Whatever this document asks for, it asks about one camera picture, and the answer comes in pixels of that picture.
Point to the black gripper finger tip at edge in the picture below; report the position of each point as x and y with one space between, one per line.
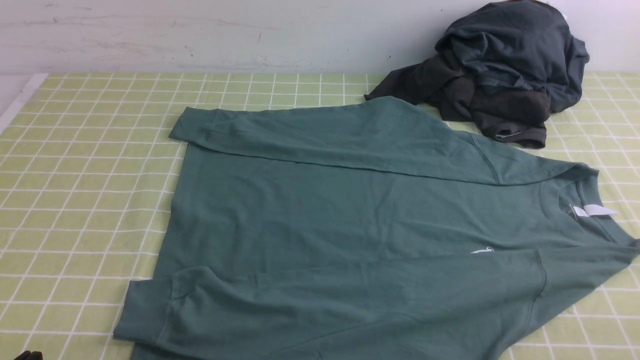
29 355

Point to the green long-sleeve shirt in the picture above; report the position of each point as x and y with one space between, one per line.
370 231

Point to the green checkered tablecloth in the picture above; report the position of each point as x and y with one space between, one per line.
88 171

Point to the dark grey crumpled garment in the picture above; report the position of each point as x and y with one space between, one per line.
506 68

